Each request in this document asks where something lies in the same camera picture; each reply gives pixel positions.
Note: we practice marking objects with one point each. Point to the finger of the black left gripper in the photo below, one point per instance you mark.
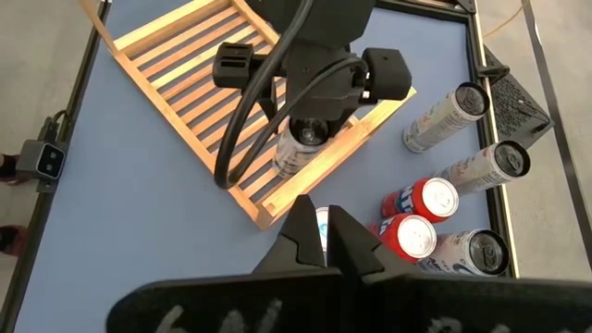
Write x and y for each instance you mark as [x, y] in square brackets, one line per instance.
[274, 106]
[344, 126]

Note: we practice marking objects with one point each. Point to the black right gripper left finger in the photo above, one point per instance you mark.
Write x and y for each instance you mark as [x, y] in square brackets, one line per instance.
[298, 245]

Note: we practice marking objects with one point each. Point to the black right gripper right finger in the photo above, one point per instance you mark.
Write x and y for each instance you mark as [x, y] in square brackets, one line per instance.
[351, 254]

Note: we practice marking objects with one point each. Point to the white Celsius Arctic Vibe can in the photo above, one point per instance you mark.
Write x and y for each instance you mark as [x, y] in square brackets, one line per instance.
[291, 157]
[462, 256]

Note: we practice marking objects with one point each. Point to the white Celsius Tropical Vibe can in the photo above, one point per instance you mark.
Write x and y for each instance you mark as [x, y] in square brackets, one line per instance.
[481, 168]
[439, 120]

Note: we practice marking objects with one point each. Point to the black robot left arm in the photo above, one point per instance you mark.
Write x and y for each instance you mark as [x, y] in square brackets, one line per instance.
[324, 20]

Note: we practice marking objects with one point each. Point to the wooden slatted shelf rack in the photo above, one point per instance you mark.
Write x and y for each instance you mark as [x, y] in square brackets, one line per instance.
[333, 159]

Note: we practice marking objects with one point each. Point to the blue silver Red Bull can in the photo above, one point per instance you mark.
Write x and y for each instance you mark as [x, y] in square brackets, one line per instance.
[322, 226]

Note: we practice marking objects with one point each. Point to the red Fanta can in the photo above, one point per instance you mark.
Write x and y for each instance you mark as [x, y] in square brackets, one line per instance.
[416, 199]
[407, 236]

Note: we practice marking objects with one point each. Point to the small black table clamp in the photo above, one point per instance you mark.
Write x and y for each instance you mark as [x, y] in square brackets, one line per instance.
[495, 72]

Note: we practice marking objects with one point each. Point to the person's foot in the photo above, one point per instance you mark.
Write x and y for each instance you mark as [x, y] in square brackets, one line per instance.
[11, 240]
[7, 168]

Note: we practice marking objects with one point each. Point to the grey depth camera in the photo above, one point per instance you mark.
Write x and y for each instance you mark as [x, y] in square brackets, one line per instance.
[44, 159]

